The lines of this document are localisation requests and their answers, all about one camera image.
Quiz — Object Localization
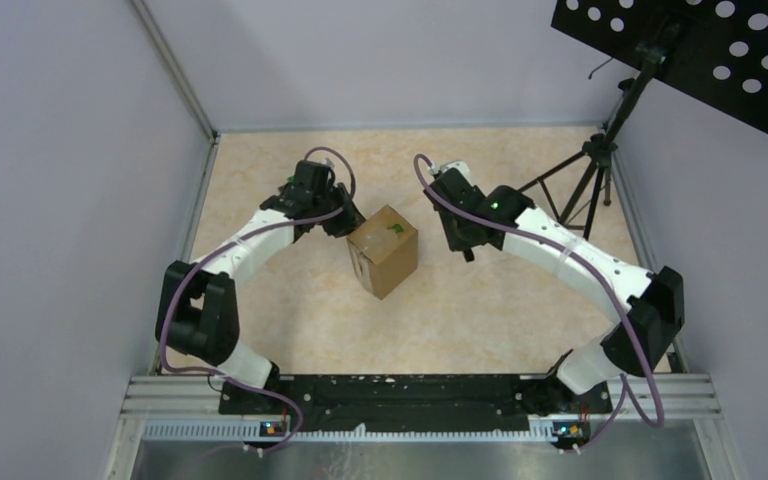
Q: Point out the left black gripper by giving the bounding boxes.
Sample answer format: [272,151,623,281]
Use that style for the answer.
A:
[312,182,370,238]

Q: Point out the brown cardboard express box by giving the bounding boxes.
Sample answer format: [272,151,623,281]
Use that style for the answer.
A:
[347,205,419,300]

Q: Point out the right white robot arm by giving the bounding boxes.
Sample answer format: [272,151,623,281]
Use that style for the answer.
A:
[424,162,685,412]

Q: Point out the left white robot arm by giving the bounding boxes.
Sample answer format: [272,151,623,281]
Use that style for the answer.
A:
[155,160,364,414]

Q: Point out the black tripod stand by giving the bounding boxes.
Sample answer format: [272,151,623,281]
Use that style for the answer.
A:
[518,24,682,240]

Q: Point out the black perforated stand tray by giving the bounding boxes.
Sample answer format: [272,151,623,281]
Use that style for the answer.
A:
[551,1,768,134]

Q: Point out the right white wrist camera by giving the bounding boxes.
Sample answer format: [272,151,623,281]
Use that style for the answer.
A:
[430,160,472,182]

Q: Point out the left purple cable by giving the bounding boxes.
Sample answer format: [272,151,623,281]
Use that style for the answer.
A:
[157,146,357,376]

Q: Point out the purple cable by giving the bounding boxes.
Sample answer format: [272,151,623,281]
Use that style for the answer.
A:
[413,154,666,452]
[157,146,357,376]

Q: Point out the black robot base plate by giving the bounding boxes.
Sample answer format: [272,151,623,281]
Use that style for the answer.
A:
[218,374,613,433]

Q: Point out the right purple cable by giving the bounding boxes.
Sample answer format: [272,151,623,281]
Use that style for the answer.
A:
[413,154,666,452]

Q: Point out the grey slotted cable duct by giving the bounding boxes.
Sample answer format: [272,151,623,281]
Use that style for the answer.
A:
[142,420,565,443]

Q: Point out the aluminium frame rail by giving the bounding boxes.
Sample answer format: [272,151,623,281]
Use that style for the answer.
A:
[126,0,218,144]

